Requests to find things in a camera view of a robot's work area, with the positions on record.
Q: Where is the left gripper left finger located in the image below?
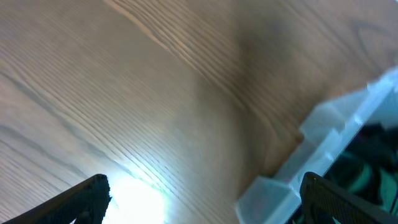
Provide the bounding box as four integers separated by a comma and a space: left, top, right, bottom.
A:
4, 174, 111, 224

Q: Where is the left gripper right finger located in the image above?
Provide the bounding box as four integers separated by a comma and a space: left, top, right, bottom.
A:
300, 172, 397, 224

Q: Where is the clear plastic storage container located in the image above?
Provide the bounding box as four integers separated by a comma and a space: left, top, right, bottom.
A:
236, 67, 397, 224

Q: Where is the dark green garment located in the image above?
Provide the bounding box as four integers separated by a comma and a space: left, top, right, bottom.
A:
292, 146, 398, 224

